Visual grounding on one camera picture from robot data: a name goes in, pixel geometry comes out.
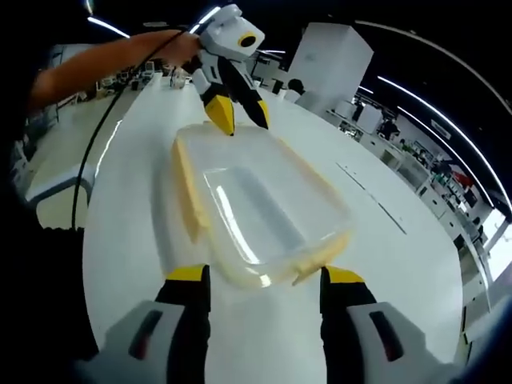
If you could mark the clear lid with yellow latches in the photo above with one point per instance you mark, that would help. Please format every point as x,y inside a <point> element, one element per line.
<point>188,188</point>

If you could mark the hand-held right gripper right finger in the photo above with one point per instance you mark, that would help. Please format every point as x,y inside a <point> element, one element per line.
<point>356,340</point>

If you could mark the wide white column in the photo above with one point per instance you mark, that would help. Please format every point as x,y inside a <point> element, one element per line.
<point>332,64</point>

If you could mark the white chair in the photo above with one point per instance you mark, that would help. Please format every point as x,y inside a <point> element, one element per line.
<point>60,192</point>

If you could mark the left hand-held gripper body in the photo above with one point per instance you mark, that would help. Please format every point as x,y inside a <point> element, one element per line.
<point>224,36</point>

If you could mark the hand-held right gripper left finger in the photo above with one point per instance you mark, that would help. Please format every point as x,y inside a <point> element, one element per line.
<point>168,340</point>

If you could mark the person's left hand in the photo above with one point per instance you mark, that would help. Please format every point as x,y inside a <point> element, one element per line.
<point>186,50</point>

